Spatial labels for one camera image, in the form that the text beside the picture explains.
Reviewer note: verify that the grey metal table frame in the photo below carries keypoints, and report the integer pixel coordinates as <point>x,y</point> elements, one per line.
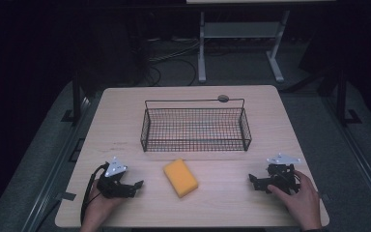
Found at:
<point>241,42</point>

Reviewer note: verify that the person's left hand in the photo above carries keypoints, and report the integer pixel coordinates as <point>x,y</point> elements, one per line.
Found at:
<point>100,209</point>

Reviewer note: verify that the person's right hand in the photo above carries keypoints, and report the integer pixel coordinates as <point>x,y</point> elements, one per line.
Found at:
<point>298,203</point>

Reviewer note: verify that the black metal stand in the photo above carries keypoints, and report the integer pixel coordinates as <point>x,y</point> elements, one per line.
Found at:
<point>75,96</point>
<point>343,96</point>

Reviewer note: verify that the yellow sponge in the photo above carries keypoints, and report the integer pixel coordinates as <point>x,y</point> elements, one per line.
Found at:
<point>180,177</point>

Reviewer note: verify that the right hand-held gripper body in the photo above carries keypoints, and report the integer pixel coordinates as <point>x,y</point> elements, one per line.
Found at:
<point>281,175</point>

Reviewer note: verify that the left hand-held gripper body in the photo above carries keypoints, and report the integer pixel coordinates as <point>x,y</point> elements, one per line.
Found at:
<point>113,183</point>

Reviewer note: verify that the round grey table grommet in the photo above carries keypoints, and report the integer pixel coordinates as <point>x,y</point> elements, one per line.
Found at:
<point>223,98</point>

